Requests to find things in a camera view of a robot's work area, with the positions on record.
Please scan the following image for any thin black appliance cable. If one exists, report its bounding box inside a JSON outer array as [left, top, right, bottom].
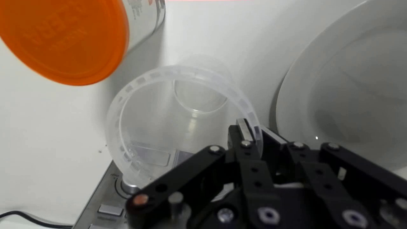
[[0, 209, 77, 229]]

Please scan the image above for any white ceramic plate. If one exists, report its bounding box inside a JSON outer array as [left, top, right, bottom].
[[274, 0, 407, 172]]

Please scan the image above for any silver microwave oven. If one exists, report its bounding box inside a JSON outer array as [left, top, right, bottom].
[[72, 144, 201, 229]]

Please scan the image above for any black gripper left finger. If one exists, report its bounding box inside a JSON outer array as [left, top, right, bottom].
[[126, 119, 283, 229]]

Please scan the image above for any glass jar orange lid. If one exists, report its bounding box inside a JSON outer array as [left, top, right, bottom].
[[0, 0, 168, 88]]

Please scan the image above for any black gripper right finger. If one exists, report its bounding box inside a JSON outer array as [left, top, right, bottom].
[[257, 126, 407, 229]]

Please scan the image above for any colourless plastic cup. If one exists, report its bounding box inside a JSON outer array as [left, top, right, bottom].
[[103, 55, 266, 191]]

